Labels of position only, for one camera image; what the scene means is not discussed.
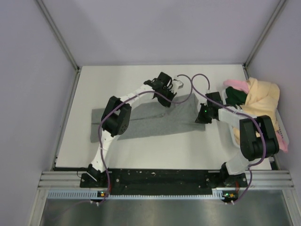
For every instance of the grey t shirt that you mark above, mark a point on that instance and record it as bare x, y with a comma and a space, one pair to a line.
153, 119

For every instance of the left aluminium corner post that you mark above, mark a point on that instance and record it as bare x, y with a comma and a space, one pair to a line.
57, 34

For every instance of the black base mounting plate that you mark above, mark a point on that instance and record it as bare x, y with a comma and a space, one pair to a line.
161, 181

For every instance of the aluminium corner post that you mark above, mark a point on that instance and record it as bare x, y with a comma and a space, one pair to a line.
281, 4
57, 34

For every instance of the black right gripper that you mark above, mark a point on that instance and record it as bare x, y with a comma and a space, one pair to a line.
201, 118

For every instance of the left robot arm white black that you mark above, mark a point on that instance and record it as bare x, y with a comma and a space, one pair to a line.
116, 117

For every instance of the yellow t shirt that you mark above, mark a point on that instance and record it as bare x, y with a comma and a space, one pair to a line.
261, 101

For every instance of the white laundry basket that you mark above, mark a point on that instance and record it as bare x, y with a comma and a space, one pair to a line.
281, 130

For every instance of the dark green t shirt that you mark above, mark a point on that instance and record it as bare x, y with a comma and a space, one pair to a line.
235, 97

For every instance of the grey slotted cable duct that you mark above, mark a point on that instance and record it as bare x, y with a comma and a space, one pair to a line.
99, 195

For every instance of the right aluminium corner post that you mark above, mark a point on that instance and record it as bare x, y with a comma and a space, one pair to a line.
281, 4

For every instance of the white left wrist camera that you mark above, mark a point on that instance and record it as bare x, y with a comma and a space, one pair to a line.
176, 84

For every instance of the pink t shirt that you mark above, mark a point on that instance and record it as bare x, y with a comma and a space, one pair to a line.
235, 84

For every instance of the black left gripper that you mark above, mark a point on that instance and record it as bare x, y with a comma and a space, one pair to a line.
166, 102

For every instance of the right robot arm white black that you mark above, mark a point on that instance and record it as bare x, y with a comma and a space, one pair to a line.
257, 137

